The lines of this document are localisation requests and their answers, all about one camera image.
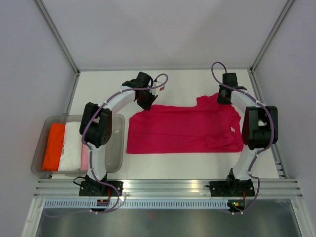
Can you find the magenta t shirt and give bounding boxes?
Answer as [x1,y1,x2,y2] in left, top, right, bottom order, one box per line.
[126,94,243,155]

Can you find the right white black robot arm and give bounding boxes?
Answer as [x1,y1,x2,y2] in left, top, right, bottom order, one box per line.
[217,73,278,195]

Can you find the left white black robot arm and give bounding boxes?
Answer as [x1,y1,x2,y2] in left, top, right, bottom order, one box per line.
[79,72,168,196]

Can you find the clear plastic bin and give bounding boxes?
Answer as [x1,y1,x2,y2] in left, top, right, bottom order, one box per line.
[31,114,125,178]

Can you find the pink rolled t shirt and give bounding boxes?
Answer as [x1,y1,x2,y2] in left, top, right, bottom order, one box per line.
[80,144,89,171]

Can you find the white rolled t shirt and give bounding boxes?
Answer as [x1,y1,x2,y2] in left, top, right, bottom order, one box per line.
[58,121,82,171]

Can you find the orange rolled t shirt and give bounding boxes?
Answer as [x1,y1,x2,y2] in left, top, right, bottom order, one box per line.
[42,123,65,171]

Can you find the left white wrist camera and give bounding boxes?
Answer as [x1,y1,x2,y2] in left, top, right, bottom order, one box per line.
[150,80,165,96]

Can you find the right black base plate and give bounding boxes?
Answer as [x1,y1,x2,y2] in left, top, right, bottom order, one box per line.
[205,180,255,197]

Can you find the right aluminium frame post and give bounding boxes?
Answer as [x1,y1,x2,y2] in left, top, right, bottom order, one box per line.
[249,0,296,74]

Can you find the aluminium frame post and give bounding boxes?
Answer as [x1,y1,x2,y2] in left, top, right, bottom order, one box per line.
[249,0,296,74]
[33,0,80,75]

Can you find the aluminium mounting rail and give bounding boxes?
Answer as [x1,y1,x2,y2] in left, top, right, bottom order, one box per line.
[33,179,303,199]

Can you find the left aluminium frame post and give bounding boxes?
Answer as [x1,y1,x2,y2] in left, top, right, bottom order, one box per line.
[33,0,80,75]

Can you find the white slotted cable duct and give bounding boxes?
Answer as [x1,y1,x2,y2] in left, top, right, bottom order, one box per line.
[44,199,229,209]

